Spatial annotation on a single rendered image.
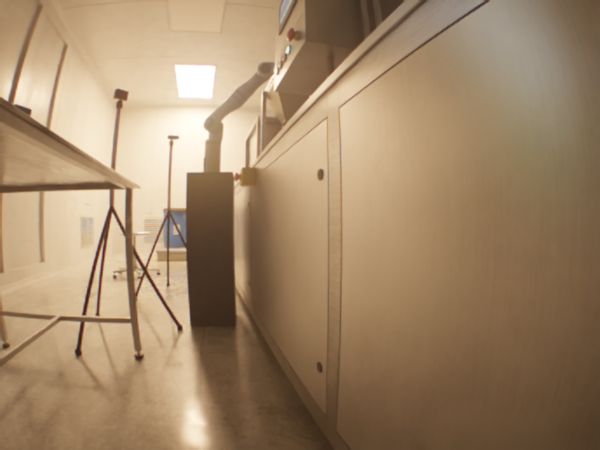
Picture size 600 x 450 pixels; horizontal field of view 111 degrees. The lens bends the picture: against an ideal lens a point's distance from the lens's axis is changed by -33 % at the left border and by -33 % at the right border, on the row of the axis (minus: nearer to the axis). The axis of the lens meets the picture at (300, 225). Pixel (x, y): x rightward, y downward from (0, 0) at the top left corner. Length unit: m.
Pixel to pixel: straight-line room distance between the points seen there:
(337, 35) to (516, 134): 0.67
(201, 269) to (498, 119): 1.50
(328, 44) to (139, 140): 5.23
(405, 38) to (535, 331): 0.32
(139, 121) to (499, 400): 5.95
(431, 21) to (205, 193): 1.40
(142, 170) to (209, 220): 4.23
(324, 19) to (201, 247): 1.19
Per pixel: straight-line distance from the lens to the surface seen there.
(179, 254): 4.57
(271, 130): 2.36
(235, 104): 1.73
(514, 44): 0.27
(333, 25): 0.88
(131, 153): 5.84
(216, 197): 1.59
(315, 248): 0.60
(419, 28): 0.38
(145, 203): 5.65
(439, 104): 0.32
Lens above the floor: 0.54
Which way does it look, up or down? level
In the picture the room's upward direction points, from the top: straight up
